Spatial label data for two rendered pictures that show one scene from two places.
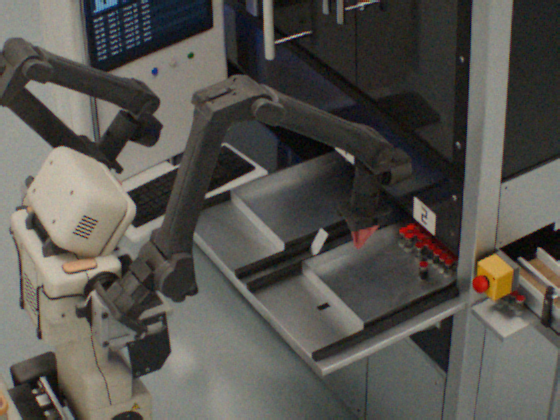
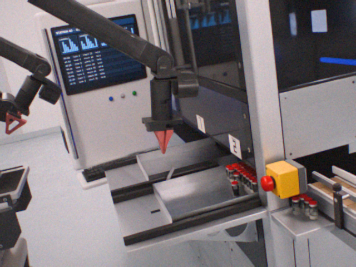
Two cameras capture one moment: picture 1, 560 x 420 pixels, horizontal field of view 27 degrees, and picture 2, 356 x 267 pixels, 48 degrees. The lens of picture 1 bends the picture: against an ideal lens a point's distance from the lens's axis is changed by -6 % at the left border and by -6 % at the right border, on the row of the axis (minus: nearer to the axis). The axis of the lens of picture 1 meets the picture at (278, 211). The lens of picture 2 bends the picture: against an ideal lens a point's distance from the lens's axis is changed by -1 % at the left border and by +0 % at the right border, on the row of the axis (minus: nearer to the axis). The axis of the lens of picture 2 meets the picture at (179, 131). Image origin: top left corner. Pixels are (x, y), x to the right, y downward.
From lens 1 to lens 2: 1.81 m
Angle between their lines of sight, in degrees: 26
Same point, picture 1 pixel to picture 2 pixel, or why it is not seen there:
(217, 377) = not seen: outside the picture
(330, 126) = (103, 23)
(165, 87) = (119, 110)
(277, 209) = (160, 165)
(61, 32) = not seen: hidden behind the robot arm
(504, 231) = (292, 143)
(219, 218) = (125, 170)
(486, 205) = (266, 112)
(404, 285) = (220, 199)
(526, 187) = (308, 102)
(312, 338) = (134, 230)
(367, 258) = (201, 185)
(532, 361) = not seen: outside the picture
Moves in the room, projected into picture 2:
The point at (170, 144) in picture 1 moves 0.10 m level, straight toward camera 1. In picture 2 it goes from (127, 146) to (122, 153)
